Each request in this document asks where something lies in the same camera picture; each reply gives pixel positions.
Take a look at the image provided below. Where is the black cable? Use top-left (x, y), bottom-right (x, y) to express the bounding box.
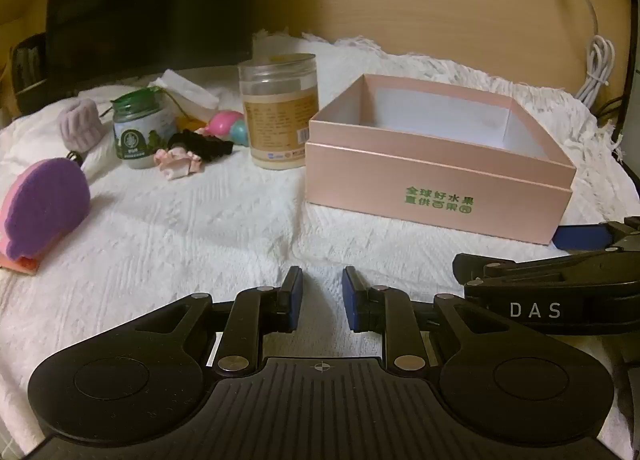
top-left (596, 90), bottom-right (640, 163)

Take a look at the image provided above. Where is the pink cardboard box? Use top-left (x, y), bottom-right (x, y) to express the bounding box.
top-left (304, 74), bottom-right (577, 246)

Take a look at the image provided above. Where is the clear plastic jar beige label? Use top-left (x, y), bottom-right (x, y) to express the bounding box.
top-left (237, 52), bottom-right (321, 170)

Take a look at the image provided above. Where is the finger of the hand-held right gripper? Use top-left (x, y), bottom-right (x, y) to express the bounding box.
top-left (553, 217), bottom-right (640, 255)
top-left (452, 249), bottom-right (640, 287)

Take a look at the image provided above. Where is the pink plaid hair scrunchie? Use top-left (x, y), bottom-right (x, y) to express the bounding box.
top-left (154, 147), bottom-right (203, 182)

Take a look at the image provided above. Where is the purple and pink sponge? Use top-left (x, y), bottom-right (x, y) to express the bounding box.
top-left (0, 157), bottom-right (92, 276)

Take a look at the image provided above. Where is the small green-lid jar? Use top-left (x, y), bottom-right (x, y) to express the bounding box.
top-left (110, 90), bottom-right (174, 170)

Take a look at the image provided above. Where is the white cable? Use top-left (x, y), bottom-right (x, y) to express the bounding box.
top-left (545, 0), bottom-right (616, 107)

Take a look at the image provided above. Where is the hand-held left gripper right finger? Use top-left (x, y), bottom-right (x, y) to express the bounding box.
top-left (342, 266), bottom-right (507, 375)

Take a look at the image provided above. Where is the teal plastic ball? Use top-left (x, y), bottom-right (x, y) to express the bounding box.
top-left (227, 119), bottom-right (249, 147)

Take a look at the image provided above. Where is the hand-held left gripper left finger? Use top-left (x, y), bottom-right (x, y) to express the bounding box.
top-left (134, 266), bottom-right (304, 375)

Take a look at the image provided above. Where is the pink plastic ball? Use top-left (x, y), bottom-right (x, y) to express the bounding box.
top-left (209, 110), bottom-right (244, 137)

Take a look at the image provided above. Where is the black hair scrunchie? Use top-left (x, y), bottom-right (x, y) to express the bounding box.
top-left (167, 129), bottom-right (235, 162)

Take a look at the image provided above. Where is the black monitor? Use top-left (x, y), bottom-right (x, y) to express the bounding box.
top-left (45, 0), bottom-right (257, 87)

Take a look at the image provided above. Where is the white textured blanket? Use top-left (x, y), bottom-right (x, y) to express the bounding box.
top-left (0, 30), bottom-right (640, 460)

